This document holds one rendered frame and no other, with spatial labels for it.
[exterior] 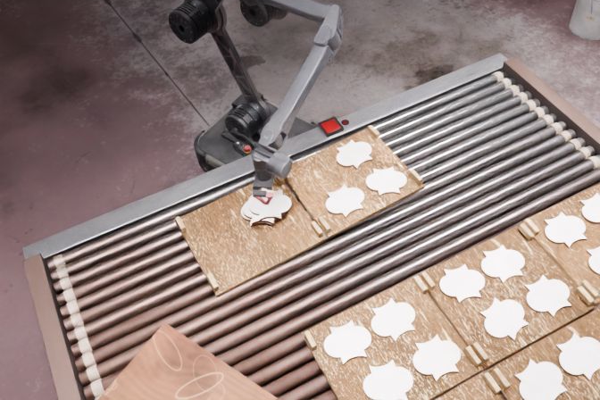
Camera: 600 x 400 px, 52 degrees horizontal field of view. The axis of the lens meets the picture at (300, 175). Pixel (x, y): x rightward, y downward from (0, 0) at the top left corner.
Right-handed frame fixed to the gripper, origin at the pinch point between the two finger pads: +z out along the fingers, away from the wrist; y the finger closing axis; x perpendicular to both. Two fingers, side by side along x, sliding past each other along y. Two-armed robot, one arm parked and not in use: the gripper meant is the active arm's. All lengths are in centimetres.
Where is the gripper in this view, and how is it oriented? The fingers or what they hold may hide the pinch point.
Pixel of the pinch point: (268, 191)
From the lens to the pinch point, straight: 209.4
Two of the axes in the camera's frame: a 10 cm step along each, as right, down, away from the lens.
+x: -9.9, -0.4, 1.4
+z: 0.9, 6.2, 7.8
